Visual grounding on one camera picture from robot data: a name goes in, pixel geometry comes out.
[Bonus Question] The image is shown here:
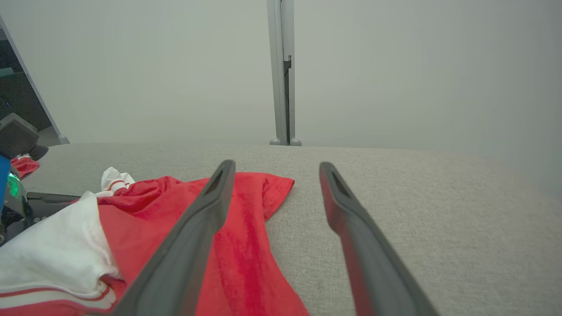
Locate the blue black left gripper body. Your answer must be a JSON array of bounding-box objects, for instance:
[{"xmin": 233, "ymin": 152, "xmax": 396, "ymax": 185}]
[{"xmin": 0, "ymin": 155, "xmax": 35, "ymax": 241}]

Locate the red printed shirt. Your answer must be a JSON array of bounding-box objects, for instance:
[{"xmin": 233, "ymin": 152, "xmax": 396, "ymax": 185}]
[{"xmin": 11, "ymin": 155, "xmax": 40, "ymax": 179}]

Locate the red shirt with white sleeves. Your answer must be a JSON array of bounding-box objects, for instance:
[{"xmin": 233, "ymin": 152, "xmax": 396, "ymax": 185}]
[{"xmin": 0, "ymin": 167, "xmax": 310, "ymax": 316}]

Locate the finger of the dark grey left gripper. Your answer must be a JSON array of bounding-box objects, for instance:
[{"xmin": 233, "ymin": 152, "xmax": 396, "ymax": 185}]
[
  {"xmin": 0, "ymin": 204, "xmax": 73, "ymax": 246},
  {"xmin": 26, "ymin": 191, "xmax": 82, "ymax": 204}
]

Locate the grey metal partition post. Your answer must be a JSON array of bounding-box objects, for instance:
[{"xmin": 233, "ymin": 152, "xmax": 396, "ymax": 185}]
[
  {"xmin": 0, "ymin": 15, "xmax": 70, "ymax": 145},
  {"xmin": 267, "ymin": 0, "xmax": 303, "ymax": 146}
]

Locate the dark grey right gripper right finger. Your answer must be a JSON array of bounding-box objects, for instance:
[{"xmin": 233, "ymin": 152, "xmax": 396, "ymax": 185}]
[{"xmin": 319, "ymin": 162, "xmax": 440, "ymax": 316}]

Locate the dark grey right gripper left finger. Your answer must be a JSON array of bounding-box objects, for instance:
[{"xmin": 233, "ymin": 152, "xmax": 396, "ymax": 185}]
[{"xmin": 110, "ymin": 160, "xmax": 237, "ymax": 316}]

